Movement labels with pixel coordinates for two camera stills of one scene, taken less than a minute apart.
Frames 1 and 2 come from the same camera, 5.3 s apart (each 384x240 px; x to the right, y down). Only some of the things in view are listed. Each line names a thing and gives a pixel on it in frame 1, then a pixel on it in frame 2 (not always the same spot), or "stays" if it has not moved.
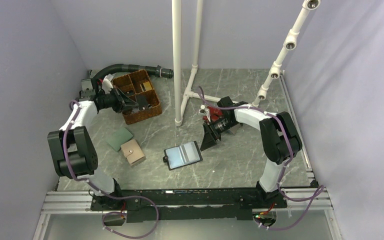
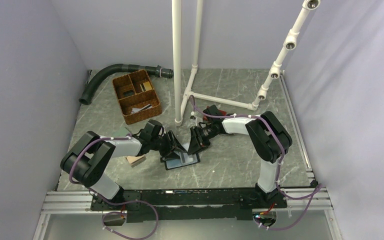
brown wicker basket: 139,84 stays
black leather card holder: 182,155 stays
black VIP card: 143,104 -> 129,92
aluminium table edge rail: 294,119 stays
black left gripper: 123,103 -> 174,145
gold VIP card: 147,86 stays
